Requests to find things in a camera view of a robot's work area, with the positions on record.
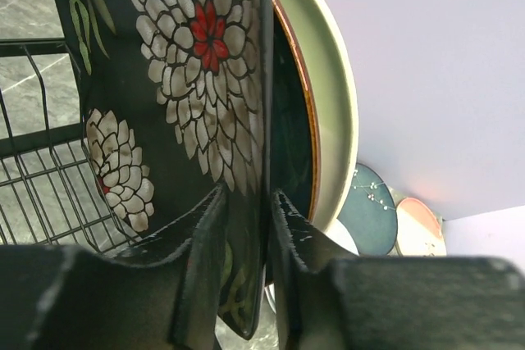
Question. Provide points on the black wire dish rack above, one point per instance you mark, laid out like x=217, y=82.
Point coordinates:
x=49, y=192

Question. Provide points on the white round plate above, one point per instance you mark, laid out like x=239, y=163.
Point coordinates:
x=338, y=233

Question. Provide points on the black square floral plate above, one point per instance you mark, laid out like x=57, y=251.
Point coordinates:
x=173, y=100

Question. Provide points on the teal glazed plate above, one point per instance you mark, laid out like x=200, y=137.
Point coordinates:
x=369, y=213

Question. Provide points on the pale green plate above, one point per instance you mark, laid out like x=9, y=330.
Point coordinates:
x=331, y=100

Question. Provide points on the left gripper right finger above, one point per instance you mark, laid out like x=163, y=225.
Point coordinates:
x=329, y=298

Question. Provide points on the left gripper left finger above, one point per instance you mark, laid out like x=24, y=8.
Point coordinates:
x=160, y=293

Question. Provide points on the pink and cream plate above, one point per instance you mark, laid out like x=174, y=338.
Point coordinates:
x=419, y=231

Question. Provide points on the brown rimmed dark plate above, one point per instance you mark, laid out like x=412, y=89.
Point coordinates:
x=295, y=141

